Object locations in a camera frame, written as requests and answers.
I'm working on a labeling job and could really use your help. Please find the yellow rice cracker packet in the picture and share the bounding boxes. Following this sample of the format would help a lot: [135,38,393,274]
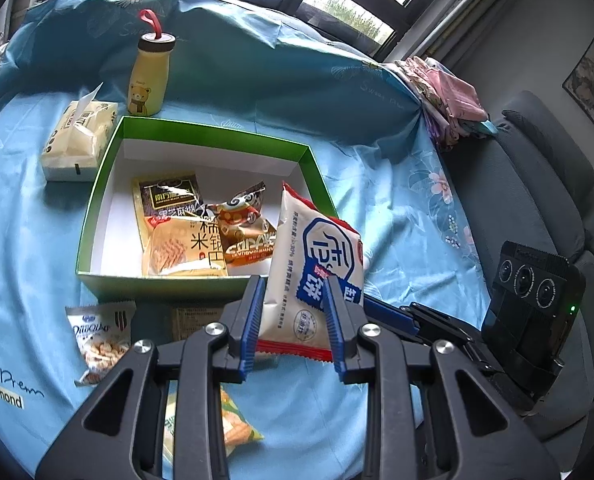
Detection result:
[142,215,229,277]

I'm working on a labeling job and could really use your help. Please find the white red blue snack packet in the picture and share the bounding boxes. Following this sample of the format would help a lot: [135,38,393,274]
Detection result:
[256,182,366,364]

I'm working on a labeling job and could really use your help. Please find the orange patterned snack packet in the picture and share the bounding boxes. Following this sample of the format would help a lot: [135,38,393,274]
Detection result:
[206,182,278,277]

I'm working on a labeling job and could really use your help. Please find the yellow bear print bottle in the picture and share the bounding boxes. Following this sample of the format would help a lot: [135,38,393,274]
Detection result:
[127,9,177,117]

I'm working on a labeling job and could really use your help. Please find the brown flat snack packet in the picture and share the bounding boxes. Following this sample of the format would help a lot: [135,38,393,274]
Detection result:
[171,305,229,334]

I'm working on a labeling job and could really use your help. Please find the purple and gold snack packet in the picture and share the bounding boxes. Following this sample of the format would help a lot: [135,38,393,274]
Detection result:
[131,174,208,251]

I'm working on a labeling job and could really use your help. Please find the small white snack packet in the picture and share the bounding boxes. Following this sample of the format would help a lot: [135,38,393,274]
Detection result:
[64,301,137,387]

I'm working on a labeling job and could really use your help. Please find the grey sofa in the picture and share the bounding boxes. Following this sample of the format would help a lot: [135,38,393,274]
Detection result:
[442,91,594,442]

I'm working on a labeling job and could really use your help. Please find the green cardboard box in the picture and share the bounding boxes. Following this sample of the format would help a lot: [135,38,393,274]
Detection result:
[76,116,341,306]

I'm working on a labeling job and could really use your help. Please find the pale yellow tissue pack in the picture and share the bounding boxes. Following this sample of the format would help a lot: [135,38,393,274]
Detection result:
[40,82,119,182]

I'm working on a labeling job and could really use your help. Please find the pile of pink clothes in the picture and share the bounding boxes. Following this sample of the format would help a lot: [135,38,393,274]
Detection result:
[394,56,498,154]

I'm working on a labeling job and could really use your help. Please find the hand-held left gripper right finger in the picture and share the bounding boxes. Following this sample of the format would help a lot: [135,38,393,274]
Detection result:
[323,275,560,480]

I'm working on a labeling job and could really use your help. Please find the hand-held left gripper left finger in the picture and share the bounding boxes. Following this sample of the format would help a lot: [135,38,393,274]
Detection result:
[34,275,268,480]

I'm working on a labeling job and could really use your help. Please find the pale metal pipes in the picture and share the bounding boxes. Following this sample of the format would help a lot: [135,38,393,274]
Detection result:
[387,0,538,63]

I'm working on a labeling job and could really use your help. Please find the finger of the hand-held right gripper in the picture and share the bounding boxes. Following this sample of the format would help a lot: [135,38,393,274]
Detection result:
[364,293,421,344]
[401,302,494,377]

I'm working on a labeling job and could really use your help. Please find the blue floral bed sheet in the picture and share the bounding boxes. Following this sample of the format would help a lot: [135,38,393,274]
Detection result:
[0,0,484,480]

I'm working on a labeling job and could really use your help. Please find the green and orange snack packet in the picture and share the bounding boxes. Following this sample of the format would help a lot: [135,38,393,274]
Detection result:
[163,385,266,467]

